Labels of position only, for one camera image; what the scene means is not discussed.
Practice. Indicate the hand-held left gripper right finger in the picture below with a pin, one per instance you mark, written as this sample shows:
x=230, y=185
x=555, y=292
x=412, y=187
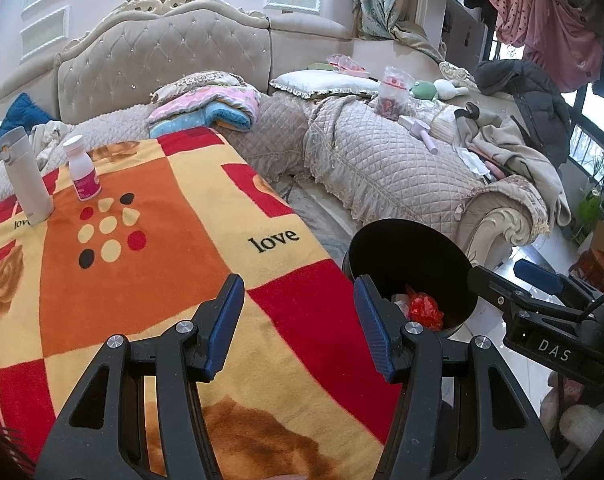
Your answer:
x=374, y=325

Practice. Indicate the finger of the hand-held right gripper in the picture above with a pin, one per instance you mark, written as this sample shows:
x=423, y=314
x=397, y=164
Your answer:
x=497, y=292
x=539, y=274

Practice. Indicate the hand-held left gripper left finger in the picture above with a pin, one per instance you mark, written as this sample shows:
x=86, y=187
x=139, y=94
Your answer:
x=224, y=325

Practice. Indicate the red plastic bag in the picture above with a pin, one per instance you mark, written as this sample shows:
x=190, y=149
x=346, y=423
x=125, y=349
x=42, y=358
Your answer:
x=424, y=310

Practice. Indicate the black trash bin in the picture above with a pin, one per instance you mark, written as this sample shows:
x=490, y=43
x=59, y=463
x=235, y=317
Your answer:
x=412, y=255

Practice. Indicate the cardboard box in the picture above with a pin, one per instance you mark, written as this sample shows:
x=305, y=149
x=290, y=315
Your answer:
x=602, y=250

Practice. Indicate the white fluffy slipper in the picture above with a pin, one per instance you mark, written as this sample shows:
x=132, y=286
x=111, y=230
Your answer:
x=579, y=425

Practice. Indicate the potted green plants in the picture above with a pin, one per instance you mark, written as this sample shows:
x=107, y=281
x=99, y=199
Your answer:
x=594, y=205

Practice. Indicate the printed blanket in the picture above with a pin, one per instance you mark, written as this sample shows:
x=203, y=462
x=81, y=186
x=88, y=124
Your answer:
x=156, y=260

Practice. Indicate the beige garment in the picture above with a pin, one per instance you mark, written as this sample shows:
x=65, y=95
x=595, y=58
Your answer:
x=522, y=155

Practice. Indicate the beige tufted sofa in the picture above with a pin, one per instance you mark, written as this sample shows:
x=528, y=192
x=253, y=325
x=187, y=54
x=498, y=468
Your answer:
x=382, y=170

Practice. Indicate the black padded jacket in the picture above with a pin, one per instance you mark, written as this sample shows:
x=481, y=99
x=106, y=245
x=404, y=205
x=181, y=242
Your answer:
x=532, y=100

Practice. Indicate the white lint roller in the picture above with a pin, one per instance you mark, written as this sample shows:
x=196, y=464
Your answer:
x=417, y=130

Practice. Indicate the white pill bottle pink label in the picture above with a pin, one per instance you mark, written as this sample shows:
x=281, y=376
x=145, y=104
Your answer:
x=84, y=175

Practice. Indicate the green plush toy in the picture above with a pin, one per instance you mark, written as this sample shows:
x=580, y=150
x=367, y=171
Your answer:
x=424, y=90

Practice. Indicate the folded colourful blankets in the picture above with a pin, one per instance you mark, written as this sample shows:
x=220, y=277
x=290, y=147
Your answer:
x=206, y=105

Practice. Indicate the clear bag of snacks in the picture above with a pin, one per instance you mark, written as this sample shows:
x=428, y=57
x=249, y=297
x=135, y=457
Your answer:
x=394, y=95

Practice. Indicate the white thermos bottle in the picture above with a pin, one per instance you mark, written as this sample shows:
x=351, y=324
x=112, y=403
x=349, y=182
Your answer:
x=29, y=185

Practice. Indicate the white trimmed pillow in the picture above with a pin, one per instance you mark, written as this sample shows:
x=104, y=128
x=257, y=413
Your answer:
x=322, y=82

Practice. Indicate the beige crumpled cloth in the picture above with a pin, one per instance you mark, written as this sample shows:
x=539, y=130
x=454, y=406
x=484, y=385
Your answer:
x=54, y=140

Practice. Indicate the pink hanging clothes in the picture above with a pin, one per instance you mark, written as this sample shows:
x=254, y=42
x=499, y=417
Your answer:
x=542, y=20

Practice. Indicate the pink tray of items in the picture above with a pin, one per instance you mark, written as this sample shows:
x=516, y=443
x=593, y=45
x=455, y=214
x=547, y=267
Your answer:
x=349, y=65

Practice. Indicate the blue jacket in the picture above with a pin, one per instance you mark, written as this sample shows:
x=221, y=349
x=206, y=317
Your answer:
x=24, y=115

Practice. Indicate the patterned curtain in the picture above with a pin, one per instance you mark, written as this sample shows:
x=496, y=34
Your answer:
x=392, y=5

